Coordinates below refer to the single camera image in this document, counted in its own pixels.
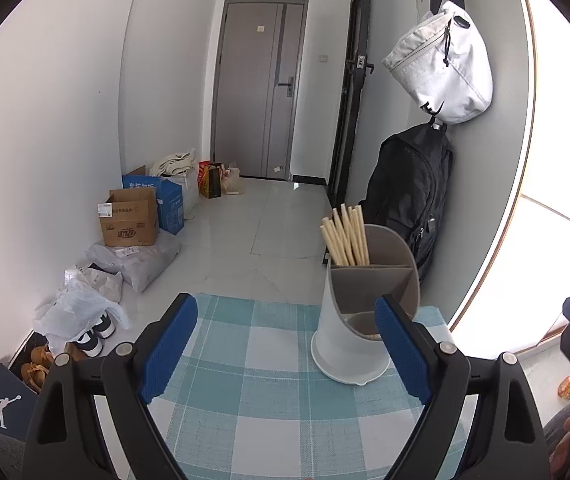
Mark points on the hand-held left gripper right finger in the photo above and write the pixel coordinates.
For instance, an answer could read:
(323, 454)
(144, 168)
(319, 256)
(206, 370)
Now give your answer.
(405, 352)

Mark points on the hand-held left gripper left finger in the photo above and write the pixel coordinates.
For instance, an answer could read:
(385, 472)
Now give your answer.
(167, 350)

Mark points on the grey white utensil holder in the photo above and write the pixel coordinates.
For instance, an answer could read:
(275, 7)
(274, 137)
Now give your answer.
(340, 330)

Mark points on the bundle of bamboo chopsticks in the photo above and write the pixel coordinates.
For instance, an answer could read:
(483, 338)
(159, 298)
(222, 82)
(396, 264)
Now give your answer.
(345, 240)

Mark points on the person's right hand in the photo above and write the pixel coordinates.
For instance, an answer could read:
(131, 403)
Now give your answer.
(560, 457)

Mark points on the small orange object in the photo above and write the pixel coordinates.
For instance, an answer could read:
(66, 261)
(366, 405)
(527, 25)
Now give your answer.
(568, 388)

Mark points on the grey fabric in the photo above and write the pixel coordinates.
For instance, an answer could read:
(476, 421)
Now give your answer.
(5, 460)
(555, 425)

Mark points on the black white sneaker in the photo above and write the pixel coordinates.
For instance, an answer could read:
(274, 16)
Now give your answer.
(85, 344)
(105, 326)

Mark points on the grey poly mailer bag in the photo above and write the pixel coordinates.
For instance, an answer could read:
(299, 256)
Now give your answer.
(150, 262)

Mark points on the white parcel bag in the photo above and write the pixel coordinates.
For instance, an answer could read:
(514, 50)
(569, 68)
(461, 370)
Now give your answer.
(97, 285)

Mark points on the large white plastic bag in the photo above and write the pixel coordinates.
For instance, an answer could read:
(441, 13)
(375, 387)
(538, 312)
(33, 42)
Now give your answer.
(75, 310)

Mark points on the teal plaid tablecloth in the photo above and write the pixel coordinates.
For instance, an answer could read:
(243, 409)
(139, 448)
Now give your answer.
(265, 410)

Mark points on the brown sandal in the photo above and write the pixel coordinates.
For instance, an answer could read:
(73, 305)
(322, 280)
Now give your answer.
(41, 355)
(35, 376)

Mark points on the brown cardboard box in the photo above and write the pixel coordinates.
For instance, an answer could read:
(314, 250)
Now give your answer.
(130, 225)

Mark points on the blue cardboard box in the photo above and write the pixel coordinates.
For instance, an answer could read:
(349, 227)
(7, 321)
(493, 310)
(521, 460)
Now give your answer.
(170, 210)

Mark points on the gold-framed bright window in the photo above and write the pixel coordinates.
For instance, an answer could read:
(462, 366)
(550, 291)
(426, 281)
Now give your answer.
(565, 160)

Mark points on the black backpack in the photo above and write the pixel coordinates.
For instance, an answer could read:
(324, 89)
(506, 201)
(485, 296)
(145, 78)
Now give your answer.
(405, 185)

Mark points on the dark yellow paper bag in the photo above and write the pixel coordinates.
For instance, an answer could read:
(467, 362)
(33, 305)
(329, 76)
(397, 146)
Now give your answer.
(211, 182)

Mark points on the dark blue shoebox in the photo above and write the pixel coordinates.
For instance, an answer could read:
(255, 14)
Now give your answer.
(0, 400)

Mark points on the beige plastic bag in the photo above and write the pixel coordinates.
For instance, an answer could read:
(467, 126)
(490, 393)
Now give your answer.
(232, 180)

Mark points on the beige cloth bag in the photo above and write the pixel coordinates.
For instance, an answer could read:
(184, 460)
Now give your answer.
(172, 164)

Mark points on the black open door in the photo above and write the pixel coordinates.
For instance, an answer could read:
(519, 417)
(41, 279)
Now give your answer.
(352, 110)

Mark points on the grey entrance door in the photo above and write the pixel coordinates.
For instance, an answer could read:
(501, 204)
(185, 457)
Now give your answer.
(250, 100)

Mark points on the white sling bag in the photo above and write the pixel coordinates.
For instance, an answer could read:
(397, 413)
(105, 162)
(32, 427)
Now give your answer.
(445, 70)

